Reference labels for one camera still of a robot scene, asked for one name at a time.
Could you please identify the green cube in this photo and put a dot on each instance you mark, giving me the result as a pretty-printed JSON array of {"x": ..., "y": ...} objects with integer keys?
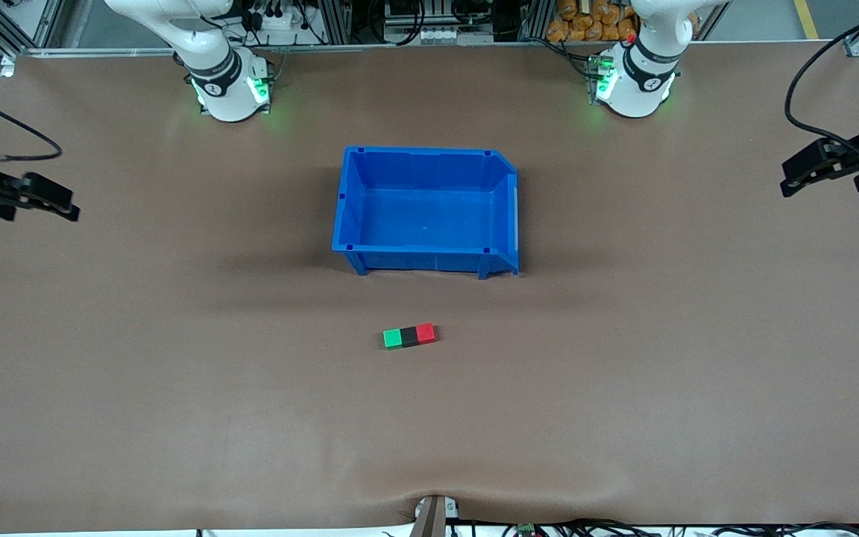
[{"x": 393, "y": 339}]

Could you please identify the red cube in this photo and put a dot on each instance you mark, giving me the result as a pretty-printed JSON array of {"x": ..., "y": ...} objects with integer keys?
[{"x": 426, "y": 333}]

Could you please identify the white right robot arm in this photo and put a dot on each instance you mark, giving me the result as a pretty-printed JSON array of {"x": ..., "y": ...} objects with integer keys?
[{"x": 224, "y": 89}]

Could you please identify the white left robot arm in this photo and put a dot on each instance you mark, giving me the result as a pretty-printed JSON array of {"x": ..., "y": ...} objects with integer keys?
[{"x": 634, "y": 93}]

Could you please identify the black cube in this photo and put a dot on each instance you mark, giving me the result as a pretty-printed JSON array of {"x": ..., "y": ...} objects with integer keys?
[{"x": 409, "y": 336}]

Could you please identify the orange items bag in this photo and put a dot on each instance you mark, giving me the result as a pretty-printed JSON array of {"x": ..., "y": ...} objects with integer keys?
[{"x": 590, "y": 22}]

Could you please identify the white power strip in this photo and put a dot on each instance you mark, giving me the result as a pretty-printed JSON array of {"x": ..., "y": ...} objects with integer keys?
[{"x": 273, "y": 19}]

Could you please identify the blue plastic bin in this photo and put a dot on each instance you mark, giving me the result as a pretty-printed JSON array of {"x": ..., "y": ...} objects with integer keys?
[{"x": 426, "y": 216}]

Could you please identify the white terminal block device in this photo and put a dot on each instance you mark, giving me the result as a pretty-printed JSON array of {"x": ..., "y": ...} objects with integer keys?
[{"x": 455, "y": 35}]

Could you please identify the brown table cover mat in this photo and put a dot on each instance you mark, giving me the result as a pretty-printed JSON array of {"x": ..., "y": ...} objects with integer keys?
[{"x": 429, "y": 418}]

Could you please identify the metal table clamp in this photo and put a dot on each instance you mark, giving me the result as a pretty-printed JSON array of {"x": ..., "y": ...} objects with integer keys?
[{"x": 433, "y": 514}]

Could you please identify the aluminium table edge rail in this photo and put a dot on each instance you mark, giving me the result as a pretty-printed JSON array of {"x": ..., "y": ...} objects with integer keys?
[{"x": 400, "y": 48}]

